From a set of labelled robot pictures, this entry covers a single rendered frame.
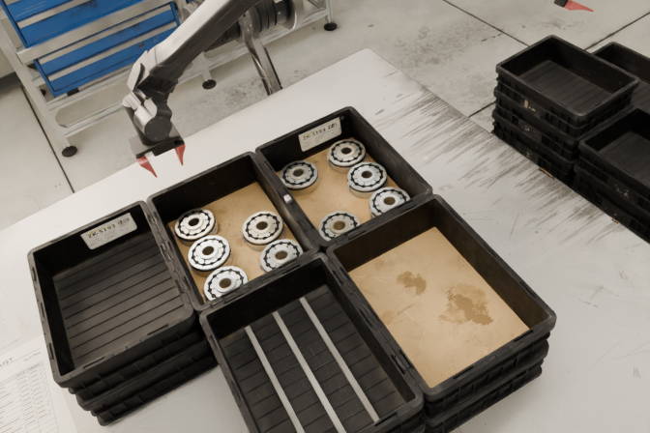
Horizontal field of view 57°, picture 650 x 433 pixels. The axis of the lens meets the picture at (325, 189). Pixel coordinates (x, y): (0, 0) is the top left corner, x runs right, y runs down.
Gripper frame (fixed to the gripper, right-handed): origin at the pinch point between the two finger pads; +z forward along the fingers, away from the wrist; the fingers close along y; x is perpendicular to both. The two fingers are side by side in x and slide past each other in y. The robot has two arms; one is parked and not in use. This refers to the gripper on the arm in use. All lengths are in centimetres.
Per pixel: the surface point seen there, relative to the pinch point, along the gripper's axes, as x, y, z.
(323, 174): -0.8, 36.3, 23.4
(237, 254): -12.0, 5.8, 23.8
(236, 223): -2.7, 9.5, 23.4
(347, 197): -12.0, 37.3, 23.8
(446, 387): -71, 24, 16
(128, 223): 8.5, -14.2, 17.3
